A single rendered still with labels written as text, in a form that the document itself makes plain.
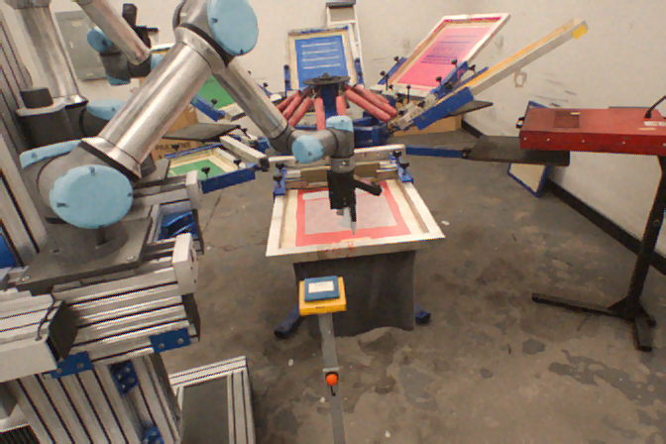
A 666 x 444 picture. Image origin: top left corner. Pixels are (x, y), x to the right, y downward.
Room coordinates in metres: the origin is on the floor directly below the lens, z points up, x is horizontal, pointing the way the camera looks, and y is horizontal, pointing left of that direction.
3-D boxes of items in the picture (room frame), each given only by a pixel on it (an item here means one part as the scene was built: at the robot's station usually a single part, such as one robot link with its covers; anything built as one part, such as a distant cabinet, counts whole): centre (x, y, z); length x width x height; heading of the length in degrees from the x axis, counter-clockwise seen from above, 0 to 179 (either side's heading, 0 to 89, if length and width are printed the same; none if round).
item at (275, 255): (1.55, -0.05, 0.97); 0.79 x 0.58 x 0.04; 1
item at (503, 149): (2.28, -0.61, 0.91); 1.34 x 0.40 x 0.08; 61
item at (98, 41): (1.58, 0.73, 1.65); 0.11 x 0.08 x 0.09; 168
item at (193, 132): (2.92, 0.57, 0.91); 1.34 x 0.40 x 0.08; 61
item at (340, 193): (1.17, -0.03, 1.19); 0.09 x 0.08 x 0.12; 91
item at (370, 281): (1.26, -0.05, 0.74); 0.45 x 0.03 x 0.43; 91
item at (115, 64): (1.58, 0.71, 1.56); 0.11 x 0.08 x 0.11; 79
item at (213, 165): (2.13, 0.75, 1.05); 1.08 x 0.61 x 0.23; 121
